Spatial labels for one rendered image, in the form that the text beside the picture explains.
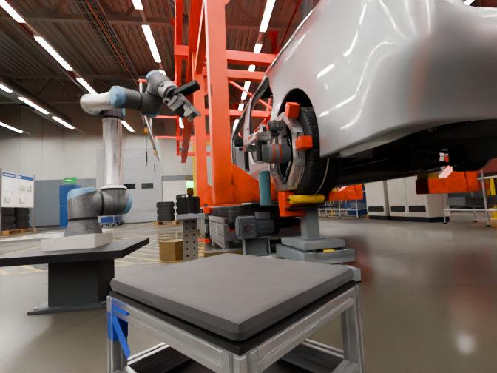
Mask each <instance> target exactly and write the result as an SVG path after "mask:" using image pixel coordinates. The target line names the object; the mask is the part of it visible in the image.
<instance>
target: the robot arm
mask: <svg viewBox="0 0 497 373"><path fill-rule="evenodd" d="M146 83H147V84H148V87H147V89H146V93H140V92H138V91H134V90H129V89H126V88H123V87H119V86H113V87H112V88H111V89H110V91H109V92H107V93H101V94H98V95H94V94H86V95H84V96H83V97H82V98H81V100H80V105H81V108H82V110H83V111H84V112H86V113H89V114H91V115H96V116H100V117H102V121H103V151H104V185H103V186H102V187H101V191H100V192H97V189H96V188H92V187H91V188H80V189H74V190H71V191H69V192H68V195H67V211H68V225H67V228H66V230H65V233H64V237H69V236H76V235H88V234H91V233H92V234H95V233H103V231H102V228H101V226H100V224H99V222H98V216H108V215H125V214H127V213H128V212H129V211H130V209H131V207H132V195H131V193H130V192H127V191H126V187H125V186H124V182H123V155H122V128H121V122H122V120H124V118H125V108H126V109H130V110H136V111H140V113H141V114H142V115H144V116H147V117H149V118H155V117H157V116H158V114H159V112H160V109H161V106H162V104H163V102H165V103H166V104H167V105H168V106H169V108H170V109H171V110H172V111H173V112H174V113H176V114H177V115H179V116H180V117H181V118H183V117H184V116H185V117H187V116H189V118H188V120H189V121H191V120H192V119H194V118H196V117H197V116H199V117H201V114H200V112H199V111H198V110H197V109H196V108H195V107H194V106H193V105H192V104H191V103H190V101H189V100H188V99H187V98H186V96H188V95H190V94H192V93H194V92H196V91H198V90H200V85H199V84H198V82H197V81H196V80H194V81H191V82H189V83H188V84H185V85H183V86H182V87H178V86H177V85H176V84H175V83H173V82H172V81H171V80H170V79H169V78H167V77H166V75H165V74H164V73H162V72H161V71H159V70H153V71H151V72H149V73H148V75H147V76H146Z"/></svg>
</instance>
